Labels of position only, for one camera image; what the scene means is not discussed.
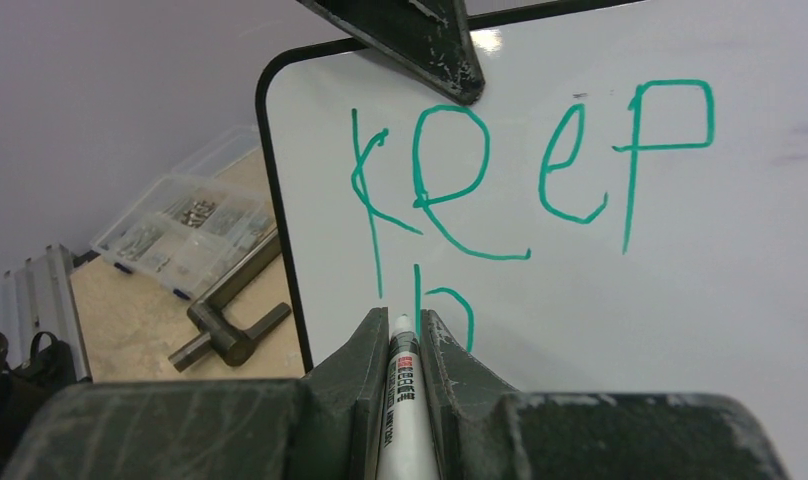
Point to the aluminium frame rail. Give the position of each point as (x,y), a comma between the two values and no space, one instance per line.
(39,297)

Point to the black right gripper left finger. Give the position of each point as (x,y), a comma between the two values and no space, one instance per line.
(324,425)

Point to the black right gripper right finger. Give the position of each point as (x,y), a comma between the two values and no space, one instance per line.
(484,428)

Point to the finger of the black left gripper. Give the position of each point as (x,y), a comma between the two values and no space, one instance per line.
(429,38)

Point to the white whiteboard black frame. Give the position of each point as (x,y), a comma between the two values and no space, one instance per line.
(625,209)

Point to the white marker pen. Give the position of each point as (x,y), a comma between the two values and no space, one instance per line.
(406,449)

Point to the clear plastic screw box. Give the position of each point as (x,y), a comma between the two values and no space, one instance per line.
(190,226)

